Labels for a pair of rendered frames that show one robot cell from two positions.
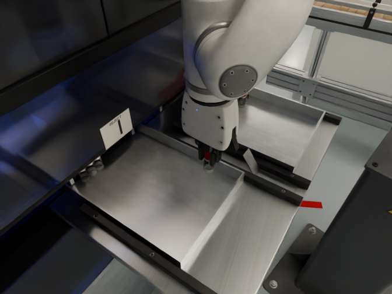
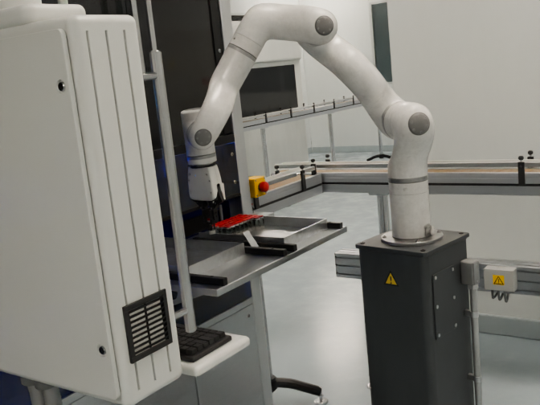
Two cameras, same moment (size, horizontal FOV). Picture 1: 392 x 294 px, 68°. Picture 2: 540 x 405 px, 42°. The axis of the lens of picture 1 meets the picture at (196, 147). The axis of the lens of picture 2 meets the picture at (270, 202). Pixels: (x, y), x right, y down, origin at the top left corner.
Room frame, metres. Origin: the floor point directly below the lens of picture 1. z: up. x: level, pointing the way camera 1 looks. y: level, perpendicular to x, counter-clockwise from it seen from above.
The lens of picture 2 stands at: (-1.62, -0.29, 1.42)
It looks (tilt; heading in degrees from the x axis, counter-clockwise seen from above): 11 degrees down; 2
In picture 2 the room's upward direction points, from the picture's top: 6 degrees counter-clockwise
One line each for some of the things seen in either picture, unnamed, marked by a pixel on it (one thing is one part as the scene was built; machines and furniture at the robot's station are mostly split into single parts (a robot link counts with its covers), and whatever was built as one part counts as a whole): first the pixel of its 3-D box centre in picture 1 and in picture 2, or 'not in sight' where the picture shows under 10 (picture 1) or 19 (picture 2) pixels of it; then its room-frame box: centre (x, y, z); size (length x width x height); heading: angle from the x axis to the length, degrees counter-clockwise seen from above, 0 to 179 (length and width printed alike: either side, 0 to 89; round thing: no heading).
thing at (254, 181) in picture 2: not in sight; (253, 186); (0.99, -0.13, 1.00); 0.08 x 0.07 x 0.07; 56
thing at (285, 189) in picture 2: not in sight; (267, 190); (1.31, -0.17, 0.92); 0.69 x 0.16 x 0.16; 146
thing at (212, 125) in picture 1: (210, 111); (205, 179); (0.41, -0.03, 1.12); 0.10 x 0.08 x 0.11; 53
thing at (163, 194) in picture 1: (154, 181); (173, 255); (0.43, 0.10, 0.90); 0.34 x 0.26 x 0.04; 56
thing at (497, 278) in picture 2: not in sight; (500, 278); (1.13, -1.07, 0.50); 0.12 x 0.05 x 0.09; 56
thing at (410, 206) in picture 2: not in sight; (410, 209); (0.52, -0.63, 0.95); 0.19 x 0.19 x 0.18
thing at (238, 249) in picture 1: (216, 157); (227, 251); (0.53, -0.05, 0.87); 0.70 x 0.48 x 0.02; 146
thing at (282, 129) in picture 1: (252, 119); (263, 230); (0.66, -0.17, 0.90); 0.34 x 0.26 x 0.04; 56
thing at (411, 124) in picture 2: not in sight; (409, 141); (0.49, -0.64, 1.16); 0.19 x 0.12 x 0.24; 11
